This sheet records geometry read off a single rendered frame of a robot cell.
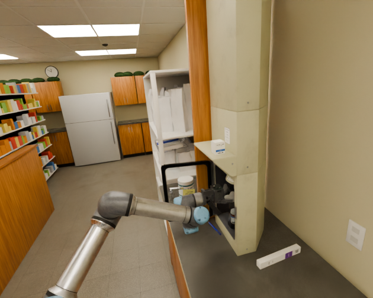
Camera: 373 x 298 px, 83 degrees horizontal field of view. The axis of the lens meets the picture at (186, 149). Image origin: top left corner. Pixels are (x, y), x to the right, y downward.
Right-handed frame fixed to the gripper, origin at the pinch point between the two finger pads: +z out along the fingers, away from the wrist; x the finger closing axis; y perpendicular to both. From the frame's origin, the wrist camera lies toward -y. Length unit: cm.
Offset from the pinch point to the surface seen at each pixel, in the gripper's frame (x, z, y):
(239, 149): -14.1, -4.2, 31.3
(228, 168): -14.2, -9.8, 23.4
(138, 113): 542, -41, -8
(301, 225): -9.8, 35.9, -24.1
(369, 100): -36, 38, 50
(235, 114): -13.7, -5.1, 47.6
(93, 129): 473, -159, -25
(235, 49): -14, -4, 73
